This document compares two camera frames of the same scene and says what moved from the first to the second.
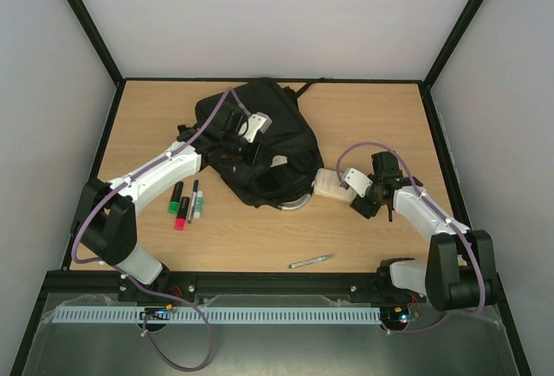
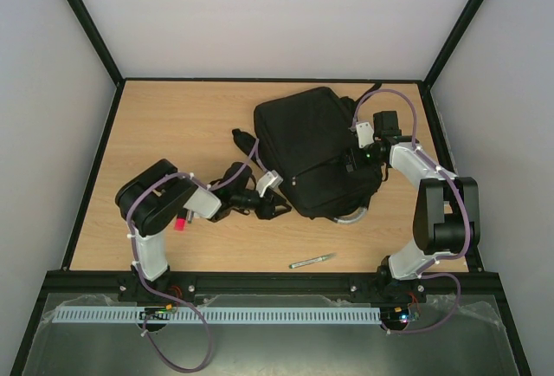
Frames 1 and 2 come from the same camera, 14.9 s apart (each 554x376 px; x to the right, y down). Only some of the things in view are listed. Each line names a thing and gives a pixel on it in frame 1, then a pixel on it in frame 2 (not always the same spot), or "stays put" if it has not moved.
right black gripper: (361, 204) -> (351, 159)
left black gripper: (254, 156) -> (270, 202)
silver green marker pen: (311, 261) stays put
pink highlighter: (182, 214) stays put
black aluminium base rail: (214, 283) stays put
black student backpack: (256, 139) -> (305, 140)
